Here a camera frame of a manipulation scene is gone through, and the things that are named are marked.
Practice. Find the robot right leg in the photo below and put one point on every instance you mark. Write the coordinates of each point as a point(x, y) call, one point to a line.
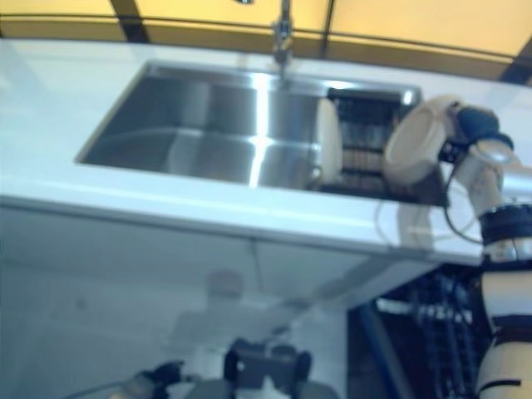
point(307, 382)

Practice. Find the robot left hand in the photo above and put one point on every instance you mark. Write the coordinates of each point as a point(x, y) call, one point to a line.
point(166, 374)

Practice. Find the cream ceramic plate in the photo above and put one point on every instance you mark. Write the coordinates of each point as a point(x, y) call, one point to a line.
point(415, 141)
point(330, 141)

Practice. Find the wide white cabinet door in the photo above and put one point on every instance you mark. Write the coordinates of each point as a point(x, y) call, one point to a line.
point(124, 249)

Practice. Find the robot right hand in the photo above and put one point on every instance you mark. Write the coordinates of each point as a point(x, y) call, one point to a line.
point(478, 122)

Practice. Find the black sink dish rack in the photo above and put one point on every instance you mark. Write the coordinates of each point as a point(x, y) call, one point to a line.
point(365, 137)

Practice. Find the chrome gooseneck faucet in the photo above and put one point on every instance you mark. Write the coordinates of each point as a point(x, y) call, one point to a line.
point(282, 33)

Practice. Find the white cabinet door beside dishwasher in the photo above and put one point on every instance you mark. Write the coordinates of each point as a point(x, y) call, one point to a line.
point(311, 270)

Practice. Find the stainless steel sink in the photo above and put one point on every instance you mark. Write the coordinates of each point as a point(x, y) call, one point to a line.
point(199, 124)

